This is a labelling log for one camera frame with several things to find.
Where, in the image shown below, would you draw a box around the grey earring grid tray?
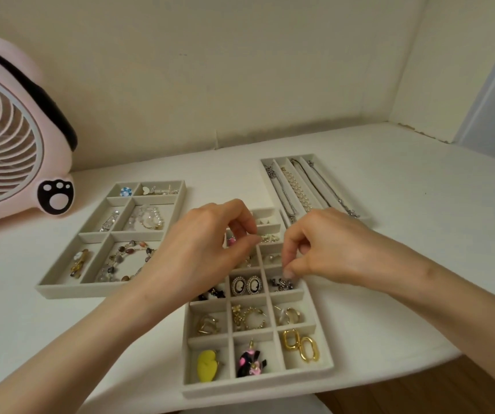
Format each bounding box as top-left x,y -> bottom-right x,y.
181,206 -> 335,400

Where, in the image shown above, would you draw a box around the grey necklace tray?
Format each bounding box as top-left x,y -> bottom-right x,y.
260,154 -> 372,230

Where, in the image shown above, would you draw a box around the gold oval hoop earring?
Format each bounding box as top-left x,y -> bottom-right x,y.
282,329 -> 301,351
299,336 -> 320,363

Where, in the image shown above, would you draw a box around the black bow earrings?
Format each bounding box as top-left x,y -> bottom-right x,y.
197,287 -> 227,301

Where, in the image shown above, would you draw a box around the pink animal-shaped desk fan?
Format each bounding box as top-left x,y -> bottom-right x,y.
0,25 -> 79,240

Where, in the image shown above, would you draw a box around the person's left forearm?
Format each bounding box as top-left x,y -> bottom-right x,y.
0,278 -> 175,414

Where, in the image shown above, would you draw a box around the silver necklace pink charm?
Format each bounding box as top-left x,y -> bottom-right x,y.
307,160 -> 361,219

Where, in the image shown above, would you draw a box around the brown cord necklace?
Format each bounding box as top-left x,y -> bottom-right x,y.
291,158 -> 331,208

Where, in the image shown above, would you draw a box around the gold heart hoop earring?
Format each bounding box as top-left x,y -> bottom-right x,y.
197,314 -> 222,336

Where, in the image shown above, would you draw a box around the white table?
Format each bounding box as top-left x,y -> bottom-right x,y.
0,122 -> 495,414

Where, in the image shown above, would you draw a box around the person's right forearm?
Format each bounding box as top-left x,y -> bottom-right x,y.
404,259 -> 495,404

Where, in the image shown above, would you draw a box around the small pearl bead necklace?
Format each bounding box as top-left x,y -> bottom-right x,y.
281,167 -> 314,213

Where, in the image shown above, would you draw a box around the white pearl bead bracelet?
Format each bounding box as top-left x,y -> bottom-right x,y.
126,205 -> 165,231

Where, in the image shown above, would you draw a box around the person's left hand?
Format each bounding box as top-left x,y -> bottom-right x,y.
137,198 -> 262,308

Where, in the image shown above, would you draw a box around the grey bracelet tray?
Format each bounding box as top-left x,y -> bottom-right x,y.
36,181 -> 187,300

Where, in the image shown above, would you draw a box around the gold round-faced ring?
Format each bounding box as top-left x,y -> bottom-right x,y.
69,248 -> 90,279

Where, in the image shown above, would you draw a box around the shiny wide hoop earring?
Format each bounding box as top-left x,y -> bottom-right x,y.
274,306 -> 303,327

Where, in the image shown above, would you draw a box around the brown stone bead bracelet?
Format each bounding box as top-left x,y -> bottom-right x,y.
96,241 -> 156,283

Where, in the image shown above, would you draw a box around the gold chunky hoop earring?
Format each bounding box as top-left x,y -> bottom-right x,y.
240,306 -> 269,331

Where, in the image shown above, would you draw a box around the silver chain necklace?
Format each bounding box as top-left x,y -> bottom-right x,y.
266,164 -> 299,224

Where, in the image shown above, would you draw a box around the pink black bow earring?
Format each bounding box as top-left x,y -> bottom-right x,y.
235,340 -> 268,378

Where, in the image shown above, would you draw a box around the person's right hand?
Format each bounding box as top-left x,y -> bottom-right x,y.
281,207 -> 434,299

